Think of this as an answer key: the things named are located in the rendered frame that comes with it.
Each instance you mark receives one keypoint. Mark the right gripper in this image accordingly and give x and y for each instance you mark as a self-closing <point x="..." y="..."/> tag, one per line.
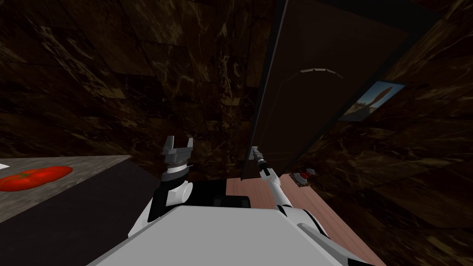
<point x="257" y="155"/>

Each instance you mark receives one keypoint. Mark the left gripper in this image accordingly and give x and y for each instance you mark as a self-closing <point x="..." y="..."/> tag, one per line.
<point x="178" y="156"/>

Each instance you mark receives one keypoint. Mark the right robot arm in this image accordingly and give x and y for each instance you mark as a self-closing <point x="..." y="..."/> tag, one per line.
<point x="281" y="195"/>

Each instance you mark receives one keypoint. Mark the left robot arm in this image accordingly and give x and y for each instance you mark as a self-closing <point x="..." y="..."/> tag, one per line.
<point x="173" y="194"/>

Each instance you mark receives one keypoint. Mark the red and grey round object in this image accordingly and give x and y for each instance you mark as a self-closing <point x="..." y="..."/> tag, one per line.
<point x="303" y="176"/>

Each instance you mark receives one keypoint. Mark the dark brown door leaf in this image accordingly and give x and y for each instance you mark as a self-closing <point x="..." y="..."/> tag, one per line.
<point x="325" y="122"/>

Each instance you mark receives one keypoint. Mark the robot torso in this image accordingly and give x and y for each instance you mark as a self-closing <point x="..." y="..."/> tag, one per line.
<point x="221" y="240"/>

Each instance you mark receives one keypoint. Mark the red tomato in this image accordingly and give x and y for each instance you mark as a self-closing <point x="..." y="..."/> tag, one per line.
<point x="35" y="178"/>

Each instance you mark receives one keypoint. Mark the blue picture on wall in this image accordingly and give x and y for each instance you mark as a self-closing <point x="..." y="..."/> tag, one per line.
<point x="371" y="101"/>

